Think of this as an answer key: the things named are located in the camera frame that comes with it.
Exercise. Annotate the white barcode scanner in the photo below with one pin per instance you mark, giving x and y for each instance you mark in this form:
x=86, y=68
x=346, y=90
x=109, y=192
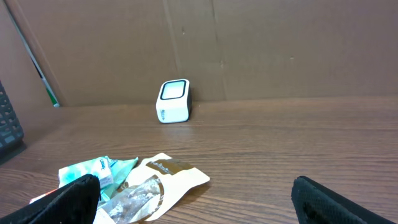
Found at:
x=174, y=101

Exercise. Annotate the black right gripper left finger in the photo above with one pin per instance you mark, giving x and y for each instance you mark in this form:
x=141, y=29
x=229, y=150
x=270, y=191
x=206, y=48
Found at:
x=74, y=203

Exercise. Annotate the orange small packet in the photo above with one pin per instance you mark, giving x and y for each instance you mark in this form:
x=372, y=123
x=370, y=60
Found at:
x=41, y=196

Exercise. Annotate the teal long snack packet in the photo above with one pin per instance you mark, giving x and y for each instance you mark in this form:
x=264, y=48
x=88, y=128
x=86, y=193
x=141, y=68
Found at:
x=110, y=172

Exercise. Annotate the grey plastic shopping basket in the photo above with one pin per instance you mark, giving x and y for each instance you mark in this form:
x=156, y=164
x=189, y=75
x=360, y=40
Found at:
x=12, y=132

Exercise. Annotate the beige brown snack pouch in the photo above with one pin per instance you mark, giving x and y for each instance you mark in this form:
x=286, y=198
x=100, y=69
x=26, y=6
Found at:
x=150, y=190

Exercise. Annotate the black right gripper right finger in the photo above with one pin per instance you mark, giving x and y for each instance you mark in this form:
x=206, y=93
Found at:
x=317, y=204

